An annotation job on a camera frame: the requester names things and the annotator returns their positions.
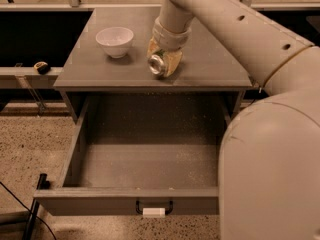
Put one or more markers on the black drawer handle white tag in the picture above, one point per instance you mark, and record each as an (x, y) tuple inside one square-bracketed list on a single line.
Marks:
[(154, 212)]

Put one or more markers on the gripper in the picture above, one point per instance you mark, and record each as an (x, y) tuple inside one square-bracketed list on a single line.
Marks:
[(170, 37)]

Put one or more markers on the grey metal rail shelf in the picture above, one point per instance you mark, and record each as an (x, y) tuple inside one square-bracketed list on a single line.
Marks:
[(9, 77)]

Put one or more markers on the green soda can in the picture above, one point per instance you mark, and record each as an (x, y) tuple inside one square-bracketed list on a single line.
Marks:
[(157, 64)]

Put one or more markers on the yellow black tape measure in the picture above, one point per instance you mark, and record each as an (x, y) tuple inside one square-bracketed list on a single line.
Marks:
[(42, 67)]

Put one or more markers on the white ceramic bowl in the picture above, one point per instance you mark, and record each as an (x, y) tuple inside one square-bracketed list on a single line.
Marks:
[(115, 41)]

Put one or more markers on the grey cabinet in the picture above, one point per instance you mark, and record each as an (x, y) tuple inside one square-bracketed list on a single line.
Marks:
[(206, 65)]

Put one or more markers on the black stand pole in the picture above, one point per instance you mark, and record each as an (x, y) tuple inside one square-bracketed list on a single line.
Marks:
[(43, 183)]

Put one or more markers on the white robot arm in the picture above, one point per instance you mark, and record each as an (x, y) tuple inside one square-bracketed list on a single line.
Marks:
[(269, 159)]

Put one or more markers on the open grey top drawer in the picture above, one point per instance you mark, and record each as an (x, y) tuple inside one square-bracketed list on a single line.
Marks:
[(148, 148)]

